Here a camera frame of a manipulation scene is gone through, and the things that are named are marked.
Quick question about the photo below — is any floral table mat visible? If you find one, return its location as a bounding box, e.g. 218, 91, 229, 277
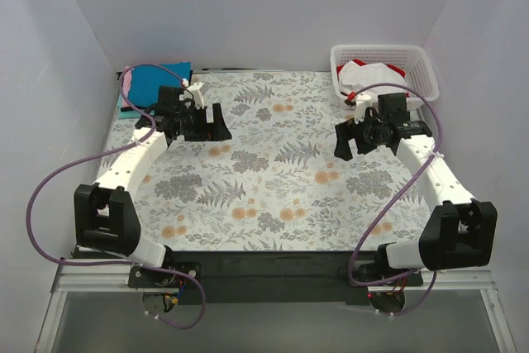
133, 72, 430, 250

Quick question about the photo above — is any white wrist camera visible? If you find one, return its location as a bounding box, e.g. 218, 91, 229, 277
183, 82, 208, 109
355, 93, 373, 124

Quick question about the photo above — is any aluminium mounting rail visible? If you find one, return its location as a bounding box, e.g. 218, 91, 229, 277
52, 256, 497, 294

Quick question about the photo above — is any pink folded t shirt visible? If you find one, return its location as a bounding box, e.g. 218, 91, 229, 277
122, 66, 134, 98

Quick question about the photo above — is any blue folded t shirt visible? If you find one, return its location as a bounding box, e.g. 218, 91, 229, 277
126, 66, 180, 107

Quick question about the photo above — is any white t shirt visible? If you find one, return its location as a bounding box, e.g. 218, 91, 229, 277
337, 60, 409, 100

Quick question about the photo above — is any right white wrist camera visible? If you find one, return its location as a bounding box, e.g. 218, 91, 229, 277
355, 93, 373, 124

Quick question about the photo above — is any teal folded t shirt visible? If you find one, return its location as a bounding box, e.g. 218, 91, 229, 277
117, 96, 141, 120

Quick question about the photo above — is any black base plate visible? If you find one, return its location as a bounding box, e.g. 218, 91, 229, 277
127, 250, 425, 308

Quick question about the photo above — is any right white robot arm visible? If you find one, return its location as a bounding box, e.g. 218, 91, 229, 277
334, 93, 498, 285

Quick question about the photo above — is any purple cable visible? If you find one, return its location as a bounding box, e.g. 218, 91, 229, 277
345, 82, 443, 317
26, 63, 207, 331

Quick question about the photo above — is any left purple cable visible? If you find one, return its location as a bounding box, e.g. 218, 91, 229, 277
26, 63, 207, 331

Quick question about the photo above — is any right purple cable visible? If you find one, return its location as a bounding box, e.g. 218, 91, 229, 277
345, 82, 443, 317

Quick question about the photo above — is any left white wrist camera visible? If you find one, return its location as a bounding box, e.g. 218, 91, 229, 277
183, 82, 208, 109

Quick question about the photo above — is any white plastic basket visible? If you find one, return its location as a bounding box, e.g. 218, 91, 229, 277
330, 45, 440, 110

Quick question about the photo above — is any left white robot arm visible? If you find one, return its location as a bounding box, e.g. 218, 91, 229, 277
74, 82, 232, 287

